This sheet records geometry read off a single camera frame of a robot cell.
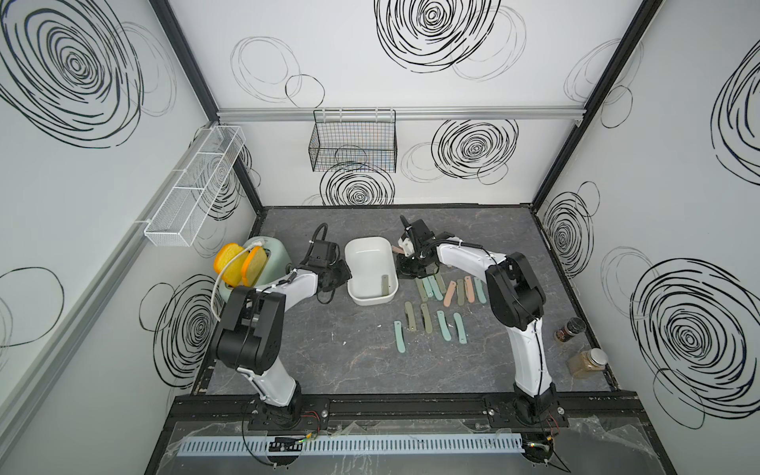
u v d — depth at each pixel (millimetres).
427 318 896
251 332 464
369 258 1026
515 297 553
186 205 742
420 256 753
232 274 794
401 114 886
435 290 962
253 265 775
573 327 788
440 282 984
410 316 910
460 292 963
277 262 843
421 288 963
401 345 846
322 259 754
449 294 953
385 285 975
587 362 737
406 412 756
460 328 886
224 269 771
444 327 886
